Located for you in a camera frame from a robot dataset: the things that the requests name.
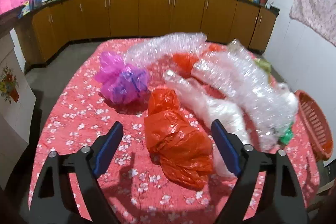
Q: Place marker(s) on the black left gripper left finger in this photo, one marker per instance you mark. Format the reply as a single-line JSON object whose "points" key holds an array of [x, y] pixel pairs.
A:
{"points": [[53, 198]]}

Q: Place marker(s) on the green foil wrapper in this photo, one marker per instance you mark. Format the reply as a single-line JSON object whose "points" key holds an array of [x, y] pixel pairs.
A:
{"points": [[287, 136]]}

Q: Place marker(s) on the red plastic basket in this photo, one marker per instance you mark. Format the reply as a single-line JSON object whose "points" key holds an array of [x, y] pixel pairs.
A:
{"points": [[316, 126]]}

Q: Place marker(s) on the clear bubble wrap sheet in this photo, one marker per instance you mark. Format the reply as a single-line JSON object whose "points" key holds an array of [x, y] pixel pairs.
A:
{"points": [[231, 74]]}

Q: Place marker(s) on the large orange plastic bag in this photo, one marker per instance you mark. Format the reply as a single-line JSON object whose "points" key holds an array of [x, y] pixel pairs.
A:
{"points": [[185, 153]]}

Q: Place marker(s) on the white bubble wrap piece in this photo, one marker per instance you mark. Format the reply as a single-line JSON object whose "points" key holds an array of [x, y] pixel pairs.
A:
{"points": [[207, 108]]}

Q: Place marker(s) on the purple plastic bag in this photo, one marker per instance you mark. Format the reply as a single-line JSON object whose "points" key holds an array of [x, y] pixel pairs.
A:
{"points": [[122, 83]]}

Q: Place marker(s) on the green plastic bag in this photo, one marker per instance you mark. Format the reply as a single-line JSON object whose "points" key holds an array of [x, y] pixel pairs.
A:
{"points": [[265, 66]]}

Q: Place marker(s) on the small orange plastic bag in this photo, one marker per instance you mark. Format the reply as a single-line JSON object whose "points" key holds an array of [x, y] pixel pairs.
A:
{"points": [[186, 61]]}

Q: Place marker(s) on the brown lower kitchen cabinets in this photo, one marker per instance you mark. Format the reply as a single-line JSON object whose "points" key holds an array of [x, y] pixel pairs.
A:
{"points": [[47, 30]]}

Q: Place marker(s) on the red floral tablecloth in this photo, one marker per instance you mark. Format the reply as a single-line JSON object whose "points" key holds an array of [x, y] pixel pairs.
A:
{"points": [[247, 184]]}

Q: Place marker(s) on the white floral cabinet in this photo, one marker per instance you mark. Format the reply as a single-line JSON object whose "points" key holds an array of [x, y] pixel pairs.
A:
{"points": [[17, 105]]}

